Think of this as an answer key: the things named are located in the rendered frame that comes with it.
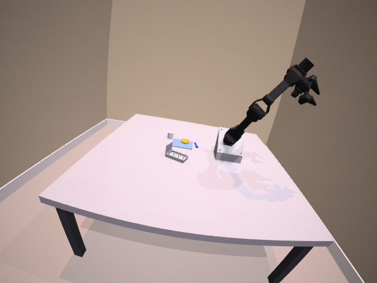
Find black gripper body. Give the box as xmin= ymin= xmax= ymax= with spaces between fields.
xmin=295 ymin=75 xmax=317 ymax=105

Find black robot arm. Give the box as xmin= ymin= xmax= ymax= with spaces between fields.
xmin=223 ymin=58 xmax=314 ymax=147

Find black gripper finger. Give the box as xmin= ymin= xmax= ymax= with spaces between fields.
xmin=310 ymin=80 xmax=320 ymax=95
xmin=307 ymin=96 xmax=317 ymax=106

